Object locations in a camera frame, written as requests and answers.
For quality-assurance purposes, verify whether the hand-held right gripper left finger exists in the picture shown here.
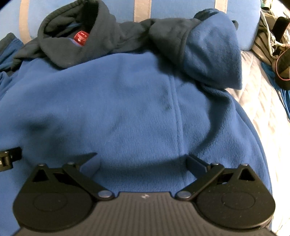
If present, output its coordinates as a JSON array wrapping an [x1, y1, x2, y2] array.
[[32, 152, 114, 201]]

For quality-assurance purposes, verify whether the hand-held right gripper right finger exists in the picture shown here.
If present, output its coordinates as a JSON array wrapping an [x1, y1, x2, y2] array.
[[176, 154, 259, 201]]

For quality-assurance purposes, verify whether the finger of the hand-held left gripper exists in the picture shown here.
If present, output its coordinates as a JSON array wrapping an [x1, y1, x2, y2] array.
[[0, 147, 22, 170]]

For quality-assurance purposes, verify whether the blue fleece jacket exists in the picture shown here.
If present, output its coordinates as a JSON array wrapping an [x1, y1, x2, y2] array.
[[0, 0, 272, 236]]

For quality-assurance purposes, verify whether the striped clothes pile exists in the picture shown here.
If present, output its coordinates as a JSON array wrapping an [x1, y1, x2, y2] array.
[[251, 9, 290, 66]]

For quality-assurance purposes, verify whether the white quilted lace bedspread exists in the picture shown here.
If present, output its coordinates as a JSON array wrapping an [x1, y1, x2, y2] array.
[[227, 49, 290, 236]]

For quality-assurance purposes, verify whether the black pink-trimmed cloth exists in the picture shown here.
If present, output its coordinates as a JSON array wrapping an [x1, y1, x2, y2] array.
[[273, 49, 290, 90]]

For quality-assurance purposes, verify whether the blue grey-striped pillow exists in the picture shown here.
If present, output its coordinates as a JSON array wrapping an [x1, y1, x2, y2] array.
[[19, 0, 263, 51]]

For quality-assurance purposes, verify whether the blue cord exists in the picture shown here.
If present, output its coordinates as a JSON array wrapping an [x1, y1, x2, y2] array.
[[260, 61, 290, 109]]

